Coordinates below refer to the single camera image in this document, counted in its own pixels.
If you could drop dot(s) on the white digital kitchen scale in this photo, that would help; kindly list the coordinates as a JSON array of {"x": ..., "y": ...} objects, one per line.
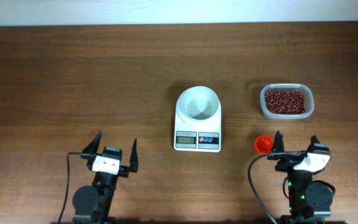
[{"x": 197, "y": 136}]

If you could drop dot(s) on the clear plastic food container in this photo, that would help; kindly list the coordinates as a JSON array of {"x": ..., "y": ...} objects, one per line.
[{"x": 303, "y": 89}]

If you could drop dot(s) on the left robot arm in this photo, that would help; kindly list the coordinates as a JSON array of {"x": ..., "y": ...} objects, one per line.
[{"x": 92, "y": 203}]

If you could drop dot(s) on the red adzuki beans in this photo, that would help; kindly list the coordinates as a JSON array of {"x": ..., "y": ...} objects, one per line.
[{"x": 285, "y": 102}]

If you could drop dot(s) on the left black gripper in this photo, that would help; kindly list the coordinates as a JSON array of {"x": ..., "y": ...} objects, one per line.
[{"x": 89, "y": 152}]

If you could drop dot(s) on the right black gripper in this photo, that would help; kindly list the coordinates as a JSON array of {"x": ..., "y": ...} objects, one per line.
[{"x": 288, "y": 161}]

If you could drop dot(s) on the white round bowl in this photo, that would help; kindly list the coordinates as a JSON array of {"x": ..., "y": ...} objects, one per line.
[{"x": 199, "y": 103}]

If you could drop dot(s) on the red plastic measuring scoop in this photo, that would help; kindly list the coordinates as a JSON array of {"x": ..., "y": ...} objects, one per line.
[{"x": 263, "y": 144}]

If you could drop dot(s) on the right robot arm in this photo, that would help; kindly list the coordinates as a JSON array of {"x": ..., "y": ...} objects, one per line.
[{"x": 309, "y": 199}]

